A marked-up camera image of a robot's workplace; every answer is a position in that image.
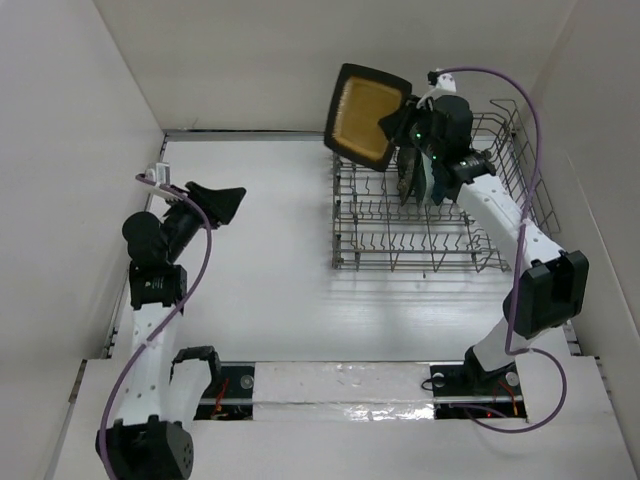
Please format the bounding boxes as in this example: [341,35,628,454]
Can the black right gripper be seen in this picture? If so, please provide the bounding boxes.
[376,94,443,161]

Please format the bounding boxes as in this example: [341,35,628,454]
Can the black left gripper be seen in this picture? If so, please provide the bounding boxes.
[162,182,243,263]

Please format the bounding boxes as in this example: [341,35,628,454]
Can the square yellow brown plate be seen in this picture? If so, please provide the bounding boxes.
[323,63,412,172]

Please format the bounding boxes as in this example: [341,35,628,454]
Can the square black floral plate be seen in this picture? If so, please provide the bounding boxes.
[396,147,421,206]

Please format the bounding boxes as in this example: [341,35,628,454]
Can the light green floral plate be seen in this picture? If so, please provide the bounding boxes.
[416,153,435,206]

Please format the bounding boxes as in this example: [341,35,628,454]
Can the square teal plate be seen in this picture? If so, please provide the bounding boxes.
[431,166,449,205]

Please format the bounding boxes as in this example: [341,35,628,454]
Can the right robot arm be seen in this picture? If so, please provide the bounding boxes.
[378,95,589,393]

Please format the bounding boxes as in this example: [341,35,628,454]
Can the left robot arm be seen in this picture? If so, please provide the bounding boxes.
[96,182,246,479]

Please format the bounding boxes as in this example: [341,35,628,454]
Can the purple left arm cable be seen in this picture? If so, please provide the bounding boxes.
[97,172,215,474]

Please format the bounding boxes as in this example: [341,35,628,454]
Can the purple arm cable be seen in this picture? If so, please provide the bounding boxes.
[97,172,215,474]
[434,65,569,432]

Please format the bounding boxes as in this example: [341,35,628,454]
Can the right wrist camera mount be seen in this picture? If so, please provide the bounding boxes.
[416,69,457,109]

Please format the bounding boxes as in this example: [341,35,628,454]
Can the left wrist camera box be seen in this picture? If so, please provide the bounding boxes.
[144,162,171,185]

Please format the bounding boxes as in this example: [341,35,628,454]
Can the grey wire dish rack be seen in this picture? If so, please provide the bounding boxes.
[331,99,560,275]

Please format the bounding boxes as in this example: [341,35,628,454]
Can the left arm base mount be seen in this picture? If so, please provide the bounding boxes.
[195,362,256,421]

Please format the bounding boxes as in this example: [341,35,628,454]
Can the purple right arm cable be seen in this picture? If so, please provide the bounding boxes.
[434,65,569,432]

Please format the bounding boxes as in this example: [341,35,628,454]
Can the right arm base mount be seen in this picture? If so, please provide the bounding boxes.
[421,363,527,420]

